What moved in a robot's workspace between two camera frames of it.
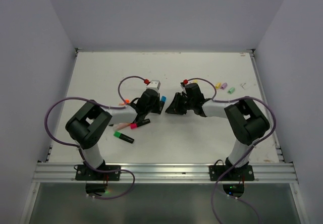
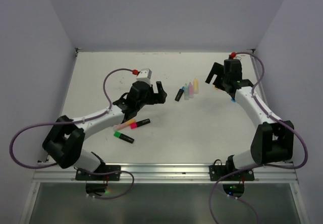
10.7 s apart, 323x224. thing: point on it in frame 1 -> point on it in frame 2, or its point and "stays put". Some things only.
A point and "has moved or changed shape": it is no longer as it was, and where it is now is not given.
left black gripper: (156, 110) -> (158, 98)
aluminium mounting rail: (165, 173) stays put
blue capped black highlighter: (162, 103) has moved or changed shape
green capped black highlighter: (121, 135) stays put
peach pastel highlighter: (120, 125) stays put
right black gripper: (174, 106) -> (218, 69)
